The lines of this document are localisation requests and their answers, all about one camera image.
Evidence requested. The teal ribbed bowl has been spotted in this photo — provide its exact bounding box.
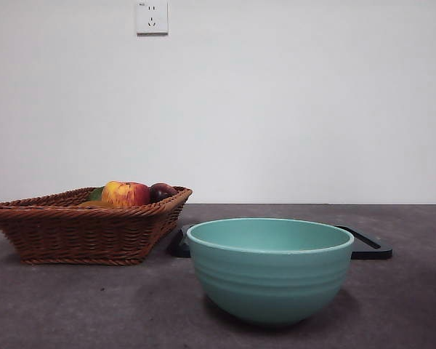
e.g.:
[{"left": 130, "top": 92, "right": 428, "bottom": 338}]
[{"left": 186, "top": 217, "right": 355, "bottom": 326}]

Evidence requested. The brown orange fruit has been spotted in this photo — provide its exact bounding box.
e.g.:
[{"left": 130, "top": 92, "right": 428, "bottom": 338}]
[{"left": 76, "top": 199, "right": 113, "bottom": 209}]

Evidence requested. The dark red plum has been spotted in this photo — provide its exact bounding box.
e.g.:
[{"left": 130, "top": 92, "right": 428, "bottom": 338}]
[{"left": 149, "top": 182, "right": 178, "bottom": 204}]

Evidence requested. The red yellow apple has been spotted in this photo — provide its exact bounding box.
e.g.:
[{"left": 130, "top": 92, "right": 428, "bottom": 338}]
[{"left": 100, "top": 180, "right": 152, "bottom": 209}]

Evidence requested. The brown wicker basket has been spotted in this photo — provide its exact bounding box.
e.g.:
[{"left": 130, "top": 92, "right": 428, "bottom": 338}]
[{"left": 0, "top": 185, "right": 193, "bottom": 265}]

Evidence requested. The black rectangular tray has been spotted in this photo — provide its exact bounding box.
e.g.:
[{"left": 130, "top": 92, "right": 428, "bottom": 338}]
[{"left": 166, "top": 224, "right": 393, "bottom": 260}]

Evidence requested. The white wall socket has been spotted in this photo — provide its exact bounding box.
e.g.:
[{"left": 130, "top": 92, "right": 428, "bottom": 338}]
[{"left": 136, "top": 0, "right": 169, "bottom": 36}]

